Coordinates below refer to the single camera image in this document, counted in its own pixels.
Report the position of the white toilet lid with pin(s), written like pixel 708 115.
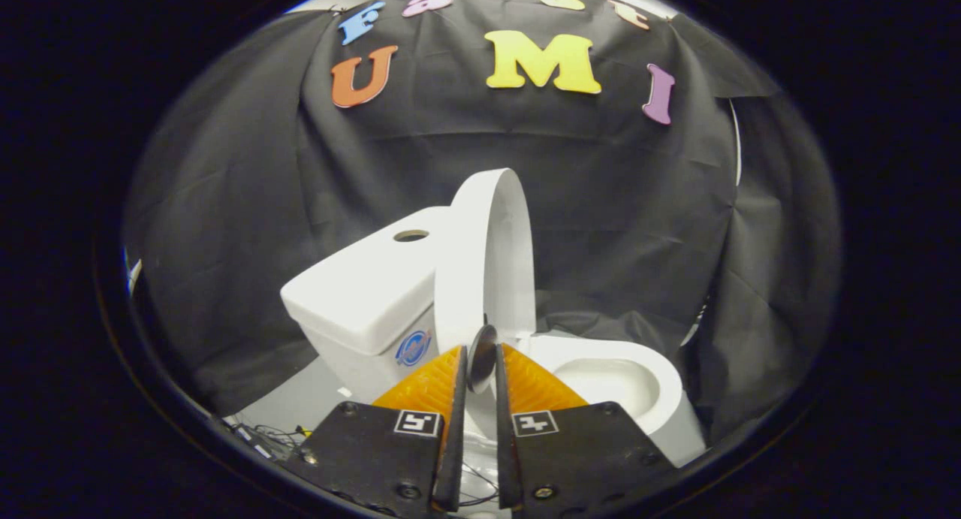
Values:
pixel 484 264

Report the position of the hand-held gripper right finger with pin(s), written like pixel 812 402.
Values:
pixel 585 459

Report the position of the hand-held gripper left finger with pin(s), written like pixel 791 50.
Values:
pixel 375 459

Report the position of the black backdrop cloth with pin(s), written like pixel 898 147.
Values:
pixel 601 203

